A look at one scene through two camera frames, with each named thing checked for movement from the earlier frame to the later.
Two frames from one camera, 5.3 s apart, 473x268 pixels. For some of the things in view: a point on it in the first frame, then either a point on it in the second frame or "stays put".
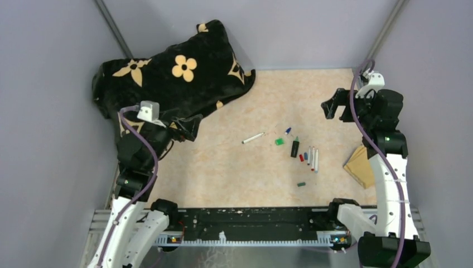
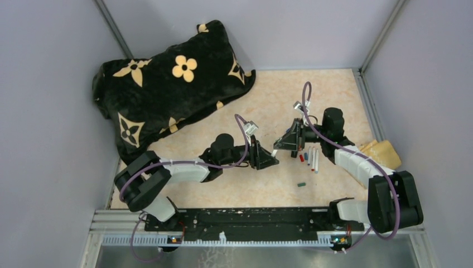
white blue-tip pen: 309,156 stays put
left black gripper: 181,128 → 255,153
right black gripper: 341,97 → 295,137
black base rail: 251,223 stays put
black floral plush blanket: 186,80 stays put
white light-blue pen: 316,161 stays put
